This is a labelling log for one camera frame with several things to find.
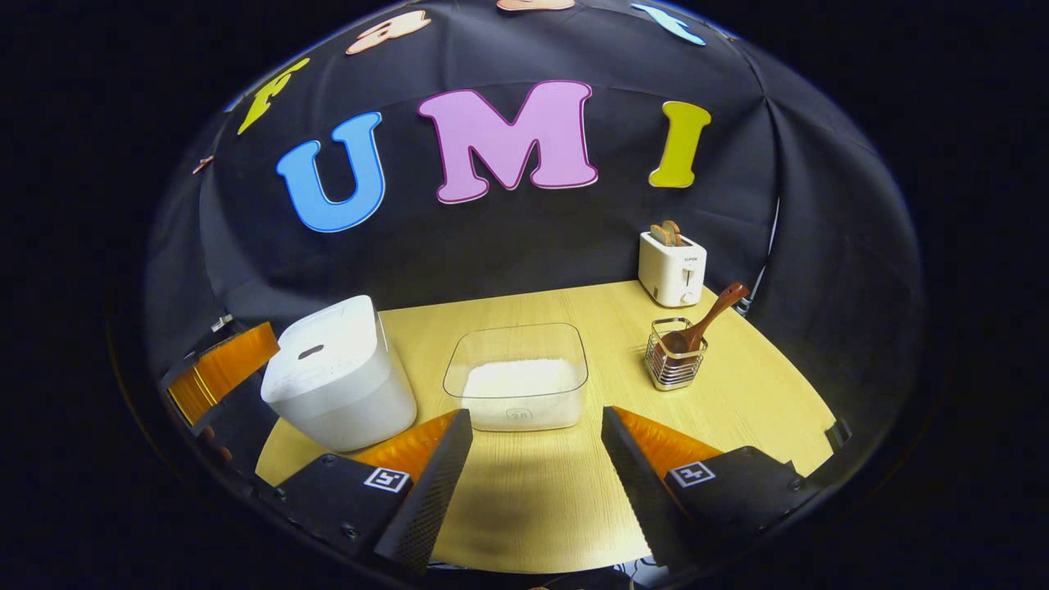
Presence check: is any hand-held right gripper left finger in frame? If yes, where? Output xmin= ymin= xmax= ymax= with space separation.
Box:
xmin=275 ymin=408 xmax=474 ymax=574

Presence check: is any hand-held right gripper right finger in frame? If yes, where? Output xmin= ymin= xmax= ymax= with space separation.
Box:
xmin=601 ymin=406 xmax=820 ymax=570

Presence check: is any white rice cooker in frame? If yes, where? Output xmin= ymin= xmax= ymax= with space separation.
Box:
xmin=261 ymin=295 xmax=418 ymax=453

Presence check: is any wire chopstick holder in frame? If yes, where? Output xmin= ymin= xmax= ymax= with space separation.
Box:
xmin=645 ymin=317 xmax=708 ymax=392

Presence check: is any white rice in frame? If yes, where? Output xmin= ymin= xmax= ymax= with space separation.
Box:
xmin=461 ymin=358 xmax=584 ymax=429

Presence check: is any brown wooden spoon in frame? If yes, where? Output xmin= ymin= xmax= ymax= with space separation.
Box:
xmin=662 ymin=283 xmax=751 ymax=355

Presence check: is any clear plastic container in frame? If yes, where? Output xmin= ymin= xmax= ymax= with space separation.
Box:
xmin=443 ymin=323 xmax=589 ymax=433

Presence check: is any white toaster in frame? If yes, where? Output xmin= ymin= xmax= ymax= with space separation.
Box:
xmin=638 ymin=231 xmax=707 ymax=308

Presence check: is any black backdrop cloth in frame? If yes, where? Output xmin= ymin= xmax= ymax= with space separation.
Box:
xmin=143 ymin=0 xmax=927 ymax=492

